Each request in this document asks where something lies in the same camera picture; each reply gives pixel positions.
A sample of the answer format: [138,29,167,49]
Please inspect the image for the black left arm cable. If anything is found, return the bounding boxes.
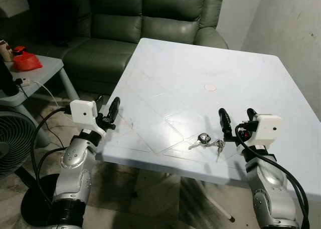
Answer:
[30,106,72,207]

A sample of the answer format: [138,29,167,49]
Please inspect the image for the bunch of keys, black fob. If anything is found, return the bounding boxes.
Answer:
[188,132,226,162]

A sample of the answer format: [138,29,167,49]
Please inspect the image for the white plastic square table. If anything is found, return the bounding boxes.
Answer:
[95,38,321,203]

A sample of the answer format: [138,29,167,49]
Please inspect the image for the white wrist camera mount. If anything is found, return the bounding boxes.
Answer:
[69,99,108,137]
[248,114,284,149]

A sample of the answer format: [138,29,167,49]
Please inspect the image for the pale grey side table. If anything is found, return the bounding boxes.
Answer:
[0,54,81,149]

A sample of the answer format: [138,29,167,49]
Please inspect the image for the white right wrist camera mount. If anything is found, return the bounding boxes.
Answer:
[248,114,284,149]

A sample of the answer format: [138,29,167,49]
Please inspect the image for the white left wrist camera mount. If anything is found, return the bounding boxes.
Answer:
[69,99,108,137]

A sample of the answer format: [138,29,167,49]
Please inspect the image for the red plastic container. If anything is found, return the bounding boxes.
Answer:
[12,46,44,72]

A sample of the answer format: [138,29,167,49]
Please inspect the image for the small brown white box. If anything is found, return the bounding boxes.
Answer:
[0,39,14,63]

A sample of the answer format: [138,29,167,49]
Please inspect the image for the white power strip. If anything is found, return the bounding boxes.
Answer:
[14,77,32,86]

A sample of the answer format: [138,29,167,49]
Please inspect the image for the green leather sofa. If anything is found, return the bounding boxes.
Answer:
[24,0,229,95]

